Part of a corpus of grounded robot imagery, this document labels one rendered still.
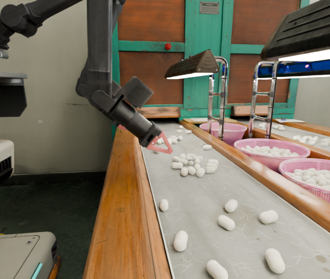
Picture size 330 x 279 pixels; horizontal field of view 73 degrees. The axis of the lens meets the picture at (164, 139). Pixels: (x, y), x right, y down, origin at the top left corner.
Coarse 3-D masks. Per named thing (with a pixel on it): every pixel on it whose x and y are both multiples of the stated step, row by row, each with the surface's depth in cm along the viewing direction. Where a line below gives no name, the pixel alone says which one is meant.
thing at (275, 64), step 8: (256, 64) 113; (264, 64) 113; (272, 64) 113; (280, 64) 114; (256, 72) 113; (272, 72) 100; (256, 80) 114; (272, 80) 100; (256, 88) 115; (272, 88) 101; (272, 96) 101; (272, 104) 102; (272, 112) 102; (264, 120) 108; (272, 120) 104; (248, 136) 122; (256, 144) 114; (264, 144) 108
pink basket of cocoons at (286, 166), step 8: (288, 160) 70; (296, 160) 72; (304, 160) 72; (312, 160) 72; (320, 160) 71; (328, 160) 70; (280, 168) 63; (288, 168) 70; (304, 168) 72; (320, 168) 71; (328, 168) 70; (288, 176) 58; (304, 184) 54; (312, 192) 53; (320, 192) 51; (328, 192) 50; (328, 200) 51
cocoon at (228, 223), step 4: (220, 216) 42; (224, 216) 42; (220, 220) 42; (224, 220) 41; (228, 220) 41; (232, 220) 41; (220, 224) 42; (224, 224) 41; (228, 224) 40; (232, 224) 40; (228, 228) 40; (232, 228) 40
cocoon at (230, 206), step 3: (228, 201) 47; (231, 201) 47; (234, 201) 47; (228, 204) 46; (231, 204) 46; (234, 204) 47; (237, 204) 48; (225, 207) 47; (228, 207) 46; (231, 207) 46; (234, 207) 46; (228, 210) 46; (231, 210) 46
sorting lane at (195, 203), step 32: (160, 160) 80; (224, 160) 80; (160, 192) 56; (192, 192) 56; (224, 192) 56; (256, 192) 56; (160, 224) 43; (192, 224) 43; (256, 224) 43; (288, 224) 43; (192, 256) 35; (224, 256) 35; (256, 256) 35; (288, 256) 35; (320, 256) 35
